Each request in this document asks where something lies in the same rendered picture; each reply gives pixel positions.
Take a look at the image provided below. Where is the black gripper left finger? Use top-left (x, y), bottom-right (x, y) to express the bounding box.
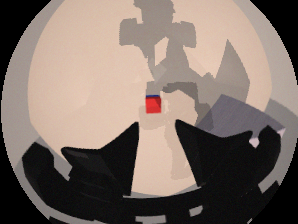
top-left (61, 121), bottom-right (138, 197)

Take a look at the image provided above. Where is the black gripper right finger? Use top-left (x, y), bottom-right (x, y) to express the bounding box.
top-left (174, 119), bottom-right (253, 186)

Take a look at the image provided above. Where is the red block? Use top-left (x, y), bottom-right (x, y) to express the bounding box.
top-left (145, 97), bottom-right (161, 115)

